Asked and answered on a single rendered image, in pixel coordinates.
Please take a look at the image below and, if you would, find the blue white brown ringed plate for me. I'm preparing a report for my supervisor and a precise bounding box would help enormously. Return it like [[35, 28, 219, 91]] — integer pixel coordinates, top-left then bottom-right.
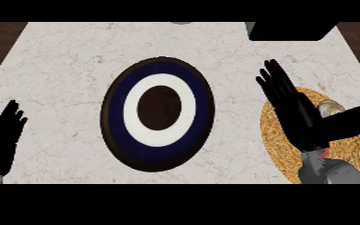
[[100, 56, 216, 173]]

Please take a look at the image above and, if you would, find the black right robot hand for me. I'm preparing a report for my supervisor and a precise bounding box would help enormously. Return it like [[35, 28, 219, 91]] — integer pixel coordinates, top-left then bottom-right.
[[255, 58, 360, 153]]

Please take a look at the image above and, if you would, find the pale sweet potato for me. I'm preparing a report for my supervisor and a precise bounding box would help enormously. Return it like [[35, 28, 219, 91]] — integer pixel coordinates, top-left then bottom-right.
[[315, 99, 346, 119]]

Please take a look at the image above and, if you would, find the round woven straw placemat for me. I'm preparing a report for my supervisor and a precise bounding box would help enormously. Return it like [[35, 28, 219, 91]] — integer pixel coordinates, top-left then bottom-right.
[[258, 87, 360, 185]]

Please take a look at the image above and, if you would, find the black box appliance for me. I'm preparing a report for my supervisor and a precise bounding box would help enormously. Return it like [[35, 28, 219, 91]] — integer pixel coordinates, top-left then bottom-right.
[[244, 22, 340, 42]]

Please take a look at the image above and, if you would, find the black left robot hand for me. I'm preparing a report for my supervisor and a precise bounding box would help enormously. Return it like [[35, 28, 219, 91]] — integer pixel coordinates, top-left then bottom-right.
[[0, 99, 29, 177]]

